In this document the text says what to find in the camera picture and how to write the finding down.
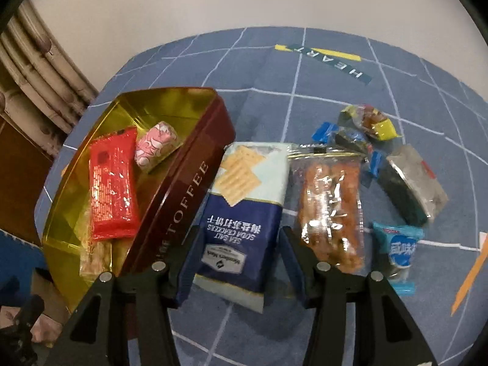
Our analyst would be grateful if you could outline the yellow-ended candy packet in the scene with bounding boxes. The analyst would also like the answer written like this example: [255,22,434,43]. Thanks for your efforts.
[340,104,401,142]

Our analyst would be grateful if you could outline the small dark blue-ended candy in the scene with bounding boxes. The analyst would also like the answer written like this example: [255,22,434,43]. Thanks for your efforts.
[312,121,372,155]

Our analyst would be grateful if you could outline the grey seaweed packet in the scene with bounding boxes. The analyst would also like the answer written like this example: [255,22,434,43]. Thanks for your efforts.
[377,144,450,227]

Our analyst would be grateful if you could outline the red and gold tin box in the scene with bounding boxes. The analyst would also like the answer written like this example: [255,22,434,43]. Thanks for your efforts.
[42,87,237,313]

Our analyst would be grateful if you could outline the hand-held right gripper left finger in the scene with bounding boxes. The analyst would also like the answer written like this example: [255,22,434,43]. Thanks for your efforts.
[53,225,208,366]

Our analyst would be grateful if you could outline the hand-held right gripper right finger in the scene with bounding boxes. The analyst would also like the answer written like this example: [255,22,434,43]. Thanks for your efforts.
[280,226,439,366]

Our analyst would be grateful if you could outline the small blue candy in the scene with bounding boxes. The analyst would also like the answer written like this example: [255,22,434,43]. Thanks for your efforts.
[362,150,386,188]

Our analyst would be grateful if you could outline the clear packet of beige brittle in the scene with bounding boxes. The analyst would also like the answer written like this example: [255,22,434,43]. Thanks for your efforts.
[78,194,113,279]

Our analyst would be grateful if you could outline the blue white cracker packet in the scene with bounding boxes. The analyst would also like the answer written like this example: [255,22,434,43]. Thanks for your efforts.
[192,142,288,315]

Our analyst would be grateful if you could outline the light blue candy packet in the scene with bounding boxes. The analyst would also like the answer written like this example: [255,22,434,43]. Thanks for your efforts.
[371,221,425,298]

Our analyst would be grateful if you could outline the beige wall pipes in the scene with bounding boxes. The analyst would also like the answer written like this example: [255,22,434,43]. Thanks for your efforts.
[0,0,100,138]

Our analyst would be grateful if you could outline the blue fabric item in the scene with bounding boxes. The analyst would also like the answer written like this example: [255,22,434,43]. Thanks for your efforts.
[0,229,52,275]

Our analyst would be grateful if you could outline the red snack packet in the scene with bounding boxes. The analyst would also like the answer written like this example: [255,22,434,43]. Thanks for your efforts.
[88,127,141,242]

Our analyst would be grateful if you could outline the blue checked tablecloth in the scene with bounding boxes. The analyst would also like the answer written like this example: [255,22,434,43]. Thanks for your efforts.
[36,27,488,366]

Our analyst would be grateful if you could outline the clear packet of fried snack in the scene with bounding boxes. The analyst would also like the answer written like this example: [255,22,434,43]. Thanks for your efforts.
[288,144,367,275]

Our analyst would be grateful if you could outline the pink snack packet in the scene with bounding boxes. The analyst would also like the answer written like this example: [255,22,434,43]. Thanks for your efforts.
[135,121,180,172]

